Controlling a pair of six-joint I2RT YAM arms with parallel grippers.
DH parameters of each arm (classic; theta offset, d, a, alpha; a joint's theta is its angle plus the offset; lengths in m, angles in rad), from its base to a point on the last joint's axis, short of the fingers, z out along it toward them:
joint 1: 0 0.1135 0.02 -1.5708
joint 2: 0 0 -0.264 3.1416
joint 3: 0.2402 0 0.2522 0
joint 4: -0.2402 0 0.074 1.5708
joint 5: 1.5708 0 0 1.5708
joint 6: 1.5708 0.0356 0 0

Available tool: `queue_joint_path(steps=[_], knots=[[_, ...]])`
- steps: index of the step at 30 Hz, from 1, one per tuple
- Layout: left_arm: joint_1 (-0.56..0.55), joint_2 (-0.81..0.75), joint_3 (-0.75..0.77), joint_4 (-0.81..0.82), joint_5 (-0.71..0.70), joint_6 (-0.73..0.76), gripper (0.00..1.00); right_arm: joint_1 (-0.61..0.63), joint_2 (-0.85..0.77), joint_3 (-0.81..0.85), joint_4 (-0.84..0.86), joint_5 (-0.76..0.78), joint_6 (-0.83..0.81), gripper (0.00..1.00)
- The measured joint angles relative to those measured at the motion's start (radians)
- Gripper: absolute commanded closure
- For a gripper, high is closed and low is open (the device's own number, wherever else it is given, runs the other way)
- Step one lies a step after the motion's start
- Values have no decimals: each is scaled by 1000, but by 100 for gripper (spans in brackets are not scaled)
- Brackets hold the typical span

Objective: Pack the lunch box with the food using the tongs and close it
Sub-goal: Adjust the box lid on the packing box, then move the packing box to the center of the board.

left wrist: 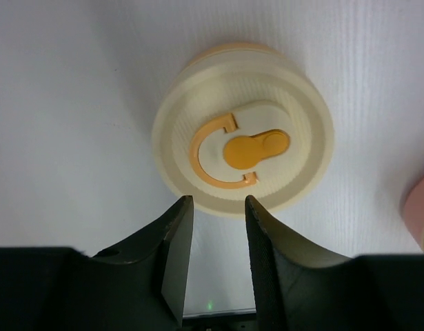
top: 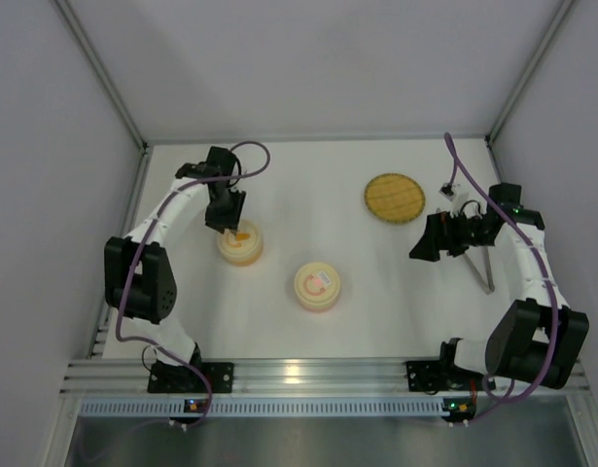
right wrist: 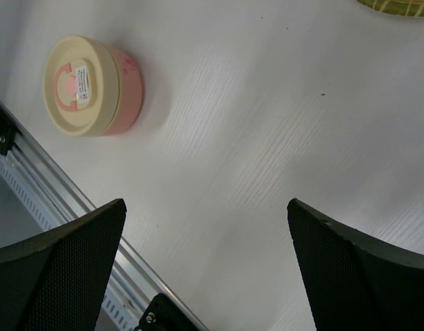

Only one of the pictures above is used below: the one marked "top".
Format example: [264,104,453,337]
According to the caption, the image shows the aluminium mounting rail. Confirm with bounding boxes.
[59,357,591,395]

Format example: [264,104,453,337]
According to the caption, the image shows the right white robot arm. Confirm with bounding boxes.
[409,183,589,389]

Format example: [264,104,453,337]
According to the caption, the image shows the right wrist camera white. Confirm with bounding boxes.
[440,183,470,215]

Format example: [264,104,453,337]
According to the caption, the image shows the slotted grey cable duct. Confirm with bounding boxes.
[79,397,458,418]

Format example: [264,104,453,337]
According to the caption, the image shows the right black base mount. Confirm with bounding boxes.
[405,360,447,395]

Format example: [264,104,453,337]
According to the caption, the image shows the round woven bamboo plate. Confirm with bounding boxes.
[363,172,426,225]

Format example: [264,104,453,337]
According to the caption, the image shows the purple cable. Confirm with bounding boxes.
[114,140,272,429]
[442,131,560,424]

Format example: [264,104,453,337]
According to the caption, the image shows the yellow lunch box bowl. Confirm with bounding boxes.
[219,243,264,267]

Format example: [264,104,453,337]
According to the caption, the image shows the cream lid orange decoration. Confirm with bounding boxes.
[217,219,264,249]

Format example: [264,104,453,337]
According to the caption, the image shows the pink lunch box bowl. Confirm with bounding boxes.
[297,294,339,313]

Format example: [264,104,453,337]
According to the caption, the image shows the metal food tongs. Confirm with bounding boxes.
[462,246,495,295]

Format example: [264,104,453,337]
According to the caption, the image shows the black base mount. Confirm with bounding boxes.
[147,362,234,394]
[405,360,447,395]

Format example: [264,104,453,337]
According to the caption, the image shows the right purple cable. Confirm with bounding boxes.
[442,131,560,424]

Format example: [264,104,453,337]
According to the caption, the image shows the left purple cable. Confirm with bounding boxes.
[114,140,272,429]

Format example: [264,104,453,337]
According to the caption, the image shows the cream lid pink decoration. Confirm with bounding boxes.
[294,262,341,296]

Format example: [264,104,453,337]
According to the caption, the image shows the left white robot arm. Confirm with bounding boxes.
[104,146,246,377]

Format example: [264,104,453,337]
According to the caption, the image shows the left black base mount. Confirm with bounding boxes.
[147,362,234,394]

